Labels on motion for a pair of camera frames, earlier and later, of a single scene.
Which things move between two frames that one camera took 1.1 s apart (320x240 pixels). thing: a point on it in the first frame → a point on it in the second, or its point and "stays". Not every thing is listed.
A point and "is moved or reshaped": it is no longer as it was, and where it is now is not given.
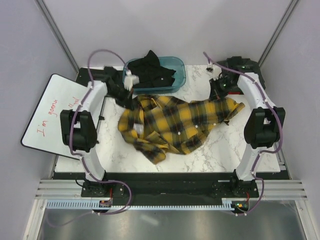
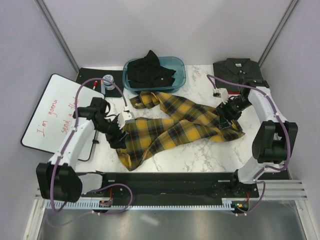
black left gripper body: (121, 95) → (111, 129)
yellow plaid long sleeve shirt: (157, 125) is moved or reshaped
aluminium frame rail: (68, 189) stays
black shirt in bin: (150, 72) stays
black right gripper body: (221, 86) → (233, 108)
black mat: (84, 77) stays
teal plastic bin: (175, 63) stays
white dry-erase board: (43, 132) stays
